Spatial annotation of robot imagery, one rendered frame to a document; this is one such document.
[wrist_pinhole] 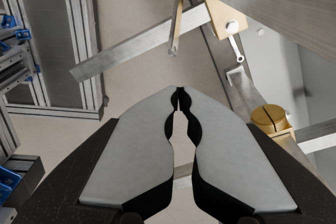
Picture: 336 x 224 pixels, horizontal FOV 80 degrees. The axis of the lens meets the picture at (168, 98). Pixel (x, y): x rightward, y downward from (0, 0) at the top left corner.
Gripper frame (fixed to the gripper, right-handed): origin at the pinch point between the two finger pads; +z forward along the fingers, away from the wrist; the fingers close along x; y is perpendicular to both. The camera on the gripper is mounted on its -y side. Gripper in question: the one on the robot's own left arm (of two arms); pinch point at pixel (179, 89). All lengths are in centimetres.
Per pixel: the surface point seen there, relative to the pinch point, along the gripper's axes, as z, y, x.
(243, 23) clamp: 22.9, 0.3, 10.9
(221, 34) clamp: 22.9, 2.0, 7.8
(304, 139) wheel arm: 14.4, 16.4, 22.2
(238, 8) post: 6.8, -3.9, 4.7
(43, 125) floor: 110, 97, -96
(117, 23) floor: 110, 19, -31
